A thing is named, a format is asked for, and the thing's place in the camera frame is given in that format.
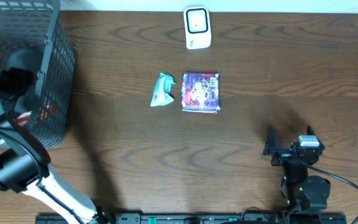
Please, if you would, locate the black camera cable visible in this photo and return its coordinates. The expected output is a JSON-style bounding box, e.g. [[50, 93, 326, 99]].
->
[[0, 119, 83, 224], [293, 146, 358, 224]]

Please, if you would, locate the teal snack wrapper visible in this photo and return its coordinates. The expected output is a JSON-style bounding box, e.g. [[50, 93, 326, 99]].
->
[[150, 73, 176, 107]]

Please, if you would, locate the black left camera cable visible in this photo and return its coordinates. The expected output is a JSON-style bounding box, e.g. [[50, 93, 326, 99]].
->
[[0, 119, 83, 224]]

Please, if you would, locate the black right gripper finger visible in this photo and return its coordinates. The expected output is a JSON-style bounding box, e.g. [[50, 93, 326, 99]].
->
[[262, 126, 277, 156], [306, 125, 325, 152]]

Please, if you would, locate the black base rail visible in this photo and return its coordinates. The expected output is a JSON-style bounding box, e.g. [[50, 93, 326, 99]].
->
[[35, 212, 348, 224]]

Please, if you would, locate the purple snack packet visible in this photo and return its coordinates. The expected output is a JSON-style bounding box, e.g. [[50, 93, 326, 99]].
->
[[181, 73, 221, 114]]

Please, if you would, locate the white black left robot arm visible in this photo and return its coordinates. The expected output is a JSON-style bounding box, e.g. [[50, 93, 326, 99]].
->
[[0, 100, 115, 223]]

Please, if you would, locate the orange red snack bar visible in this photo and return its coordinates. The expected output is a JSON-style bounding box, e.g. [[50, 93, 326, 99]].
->
[[15, 103, 59, 126]]

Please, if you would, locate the grey plastic mesh basket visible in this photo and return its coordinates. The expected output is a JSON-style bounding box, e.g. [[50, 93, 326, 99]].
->
[[0, 0, 75, 148]]

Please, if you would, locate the black right camera cable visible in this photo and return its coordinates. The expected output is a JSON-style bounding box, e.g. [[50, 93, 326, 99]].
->
[[293, 146, 358, 224]]

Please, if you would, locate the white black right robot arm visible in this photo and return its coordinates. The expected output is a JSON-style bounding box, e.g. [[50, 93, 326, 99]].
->
[[263, 126, 331, 223]]

